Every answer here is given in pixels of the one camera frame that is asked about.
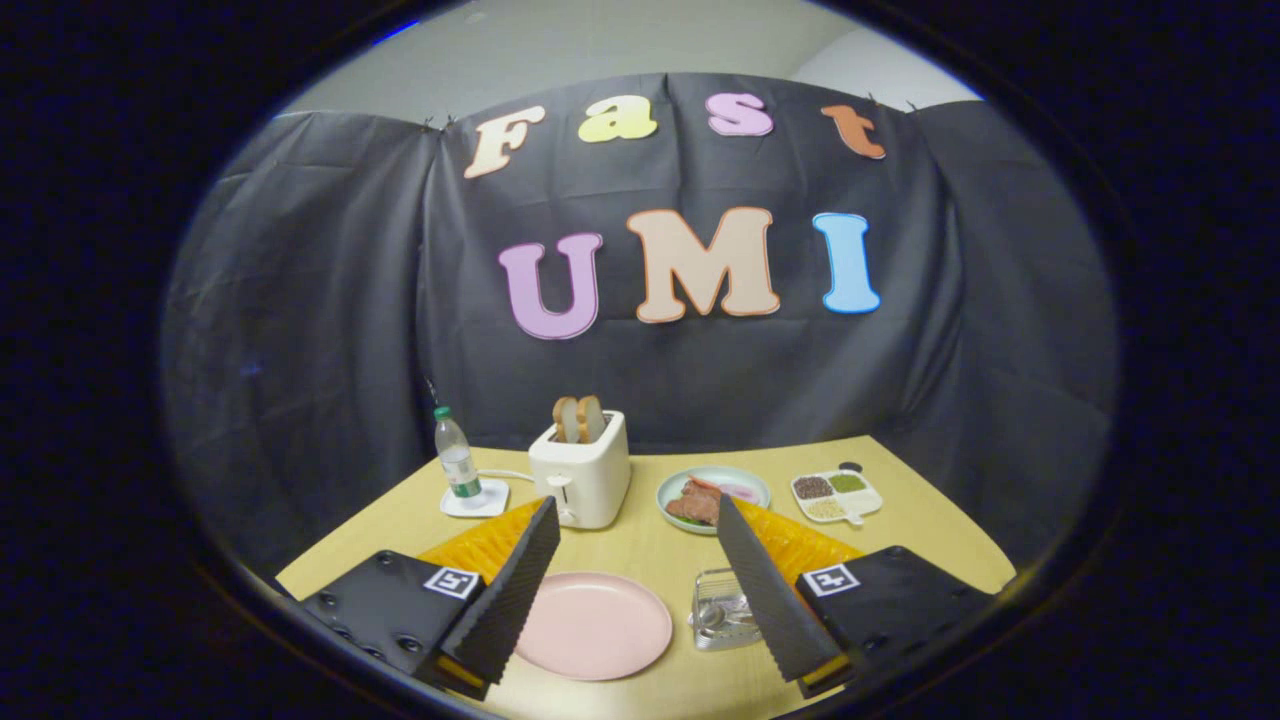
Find clear drainer container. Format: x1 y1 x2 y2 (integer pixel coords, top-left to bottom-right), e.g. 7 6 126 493
688 568 766 653

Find clear plastic water bottle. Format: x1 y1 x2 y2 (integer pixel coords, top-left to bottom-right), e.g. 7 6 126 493
433 405 484 501

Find white square coaster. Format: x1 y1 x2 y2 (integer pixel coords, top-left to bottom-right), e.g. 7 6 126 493
440 478 511 519

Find light green plate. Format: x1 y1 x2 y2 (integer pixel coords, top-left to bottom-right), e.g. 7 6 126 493
656 465 772 536

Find white toaster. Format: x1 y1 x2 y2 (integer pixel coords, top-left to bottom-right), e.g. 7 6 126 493
528 410 632 531

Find brown grilled meat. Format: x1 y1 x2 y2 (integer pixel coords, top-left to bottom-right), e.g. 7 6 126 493
665 480 723 527

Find pink plate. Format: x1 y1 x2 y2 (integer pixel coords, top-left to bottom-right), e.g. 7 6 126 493
512 571 674 682

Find white divided dish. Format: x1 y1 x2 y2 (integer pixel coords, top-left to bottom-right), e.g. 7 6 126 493
790 468 884 527

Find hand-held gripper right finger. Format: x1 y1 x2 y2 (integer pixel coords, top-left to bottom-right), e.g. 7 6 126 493
716 495 1001 700

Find wooden handled metal spoon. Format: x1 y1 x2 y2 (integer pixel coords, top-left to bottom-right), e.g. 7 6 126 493
695 600 761 633

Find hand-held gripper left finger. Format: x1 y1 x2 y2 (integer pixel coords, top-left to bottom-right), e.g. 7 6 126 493
290 496 562 701

